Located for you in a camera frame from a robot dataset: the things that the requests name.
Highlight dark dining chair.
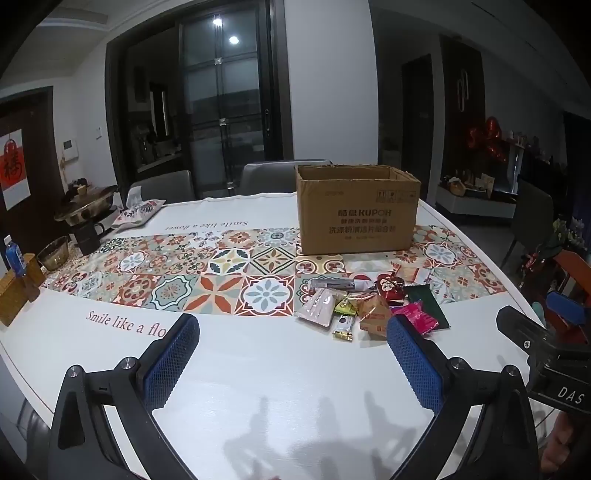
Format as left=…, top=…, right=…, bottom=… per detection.
left=501, top=179, right=555, bottom=269

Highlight red wall poster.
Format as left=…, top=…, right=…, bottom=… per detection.
left=0, top=128, right=31, bottom=207

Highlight person's right hand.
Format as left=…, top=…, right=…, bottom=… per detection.
left=541, top=412, right=591, bottom=476

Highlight dark green snack packet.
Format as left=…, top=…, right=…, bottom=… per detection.
left=406, top=284, right=451, bottom=331

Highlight clear long snack packet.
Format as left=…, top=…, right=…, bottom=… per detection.
left=308, top=276, right=366, bottom=292

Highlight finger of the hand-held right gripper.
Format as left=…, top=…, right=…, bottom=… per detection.
left=546, top=292, right=591, bottom=320
left=497, top=305, right=560, bottom=359

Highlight tile-patterned tablecloth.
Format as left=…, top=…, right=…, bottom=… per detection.
left=0, top=185, right=555, bottom=480

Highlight orange brown snack packet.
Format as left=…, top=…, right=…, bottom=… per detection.
left=358, top=295, right=394, bottom=339

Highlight red balloons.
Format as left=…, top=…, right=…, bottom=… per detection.
left=467, top=117, right=507, bottom=161

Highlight pink snack packet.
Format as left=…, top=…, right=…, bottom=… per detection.
left=392, top=300, right=437, bottom=334

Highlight brown cardboard box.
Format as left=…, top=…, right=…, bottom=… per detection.
left=294, top=164, right=422, bottom=256

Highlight floral tissue cover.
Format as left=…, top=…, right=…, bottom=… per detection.
left=112, top=187, right=167, bottom=232

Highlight black mug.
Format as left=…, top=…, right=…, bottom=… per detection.
left=69, top=223, right=103, bottom=256

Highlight white sideboard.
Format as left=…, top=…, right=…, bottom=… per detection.
left=435, top=184, right=519, bottom=220

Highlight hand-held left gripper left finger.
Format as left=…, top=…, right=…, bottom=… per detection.
left=47, top=313, right=201, bottom=480

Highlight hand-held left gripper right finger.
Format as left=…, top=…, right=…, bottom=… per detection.
left=386, top=315, right=541, bottom=480

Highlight dark glass sliding door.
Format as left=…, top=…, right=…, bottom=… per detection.
left=105, top=0, right=288, bottom=200

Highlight red heart-print candy packet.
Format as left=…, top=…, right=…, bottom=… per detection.
left=375, top=272, right=410, bottom=306

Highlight glass bowl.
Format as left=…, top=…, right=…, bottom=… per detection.
left=36, top=236, right=71, bottom=271

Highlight metal hot pot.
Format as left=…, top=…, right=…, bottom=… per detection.
left=54, top=184, right=121, bottom=228

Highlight blue plastic bottle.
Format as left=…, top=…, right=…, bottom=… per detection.
left=3, top=235, right=28, bottom=278

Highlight grey dining chair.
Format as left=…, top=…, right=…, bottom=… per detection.
left=128, top=169, right=195, bottom=205
left=237, top=160, right=334, bottom=197

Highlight orange wooden chair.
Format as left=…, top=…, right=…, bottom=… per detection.
left=549, top=249, right=591, bottom=343

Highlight beige flat snack packet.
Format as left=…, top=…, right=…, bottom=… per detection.
left=295, top=291, right=336, bottom=328

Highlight white flower bouquet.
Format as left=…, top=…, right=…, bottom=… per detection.
left=549, top=217, right=588, bottom=251

